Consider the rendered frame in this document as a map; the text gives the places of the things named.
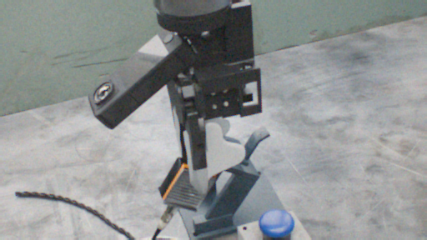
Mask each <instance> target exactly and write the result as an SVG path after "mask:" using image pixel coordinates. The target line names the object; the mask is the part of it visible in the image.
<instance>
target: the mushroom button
mask: <svg viewBox="0 0 427 240"><path fill-rule="evenodd" d="M259 230H260V231H261V233H262V234H264V235H265V236H269V237H272V238H282V237H285V236H287V235H289V234H290V233H291V232H292V231H293V230H294V218H293V217H292V216H291V214H290V213H288V212H286V211H284V210H283V209H273V210H271V211H268V212H265V213H263V214H262V216H261V217H260V219H259Z"/></svg>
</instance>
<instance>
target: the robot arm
mask: <svg viewBox="0 0 427 240"><path fill-rule="evenodd" d="M153 6H154V7H155V8H156V13H157V19H158V24H159V26H160V27H161V28H163V30H162V31H161V32H159V33H158V34H157V35H156V36H155V37H153V38H152V39H151V40H150V41H149V42H147V43H146V44H145V45H144V46H143V47H141V48H140V49H139V50H138V51H137V52H136V53H135V54H134V55H133V56H132V57H131V58H129V59H128V60H127V61H126V62H125V63H123V64H122V65H121V66H120V67H119V68H117V69H116V70H115V71H114V72H113V73H111V74H110V75H109V76H108V77H107V78H105V79H104V80H103V81H102V82H101V83H99V85H97V87H96V88H95V89H94V90H92V91H91V92H90V93H89V95H88V100H89V103H90V106H91V109H92V110H93V115H94V117H96V118H97V119H98V120H99V122H100V123H102V124H103V125H104V126H105V127H106V128H109V129H114V128H115V127H117V125H119V124H120V123H122V122H123V121H124V120H125V119H127V118H128V117H129V116H130V115H131V114H133V113H134V112H135V111H136V110H138V109H139V108H140V107H141V106H142V105H144V104H145V103H146V102H147V101H148V100H149V99H150V98H151V97H152V96H154V95H155V94H156V93H157V92H159V91H160V90H161V89H162V88H163V87H165V86H167V90H168V95H169V99H170V104H171V109H172V114H173V122H174V127H175V130H176V134H177V139H178V146H179V150H180V154H181V158H186V159H188V168H189V175H190V182H191V184H192V185H193V187H194V188H195V189H196V190H197V191H198V192H199V193H200V194H201V195H204V194H206V192H207V188H208V180H209V179H210V178H211V177H212V176H213V175H215V174H217V173H220V172H222V171H224V170H226V169H228V168H231V167H232V166H234V165H236V164H238V163H241V162H242V161H243V160H244V157H245V149H244V146H243V145H241V144H237V143H234V142H227V141H225V140H224V139H223V135H224V134H226V133H227V132H228V130H229V128H230V124H229V121H228V120H227V119H225V118H231V117H234V116H238V115H239V116H240V118H245V117H249V116H253V115H256V114H260V113H263V108H262V89H261V70H260V66H259V65H258V64H257V63H256V61H255V59H254V33H253V17H252V4H251V3H250V2H249V1H248V0H247V1H246V0H153ZM185 36H186V37H185ZM245 66H246V67H247V68H246V69H245ZM248 67H250V68H248ZM254 82H257V96H258V103H255V104H251V105H247V106H244V105H243V103H250V102H253V101H254V99H253V93H252V92H251V91H250V90H249V88H248V87H246V84H250V83H254Z"/></svg>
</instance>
